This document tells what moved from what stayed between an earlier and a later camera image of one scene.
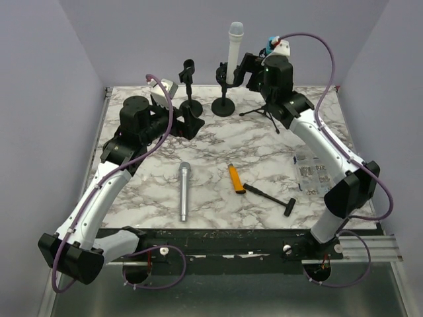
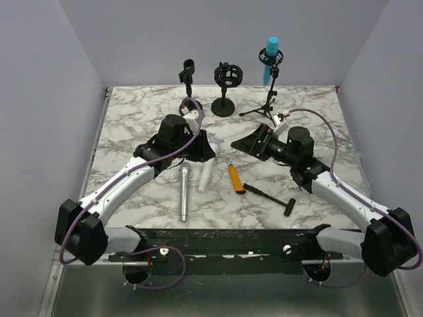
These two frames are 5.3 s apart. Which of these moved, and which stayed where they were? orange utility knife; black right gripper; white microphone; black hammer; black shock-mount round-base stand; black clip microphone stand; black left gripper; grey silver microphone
Moved: white microphone; black right gripper; black left gripper
Stayed: black shock-mount round-base stand; orange utility knife; black hammer; grey silver microphone; black clip microphone stand
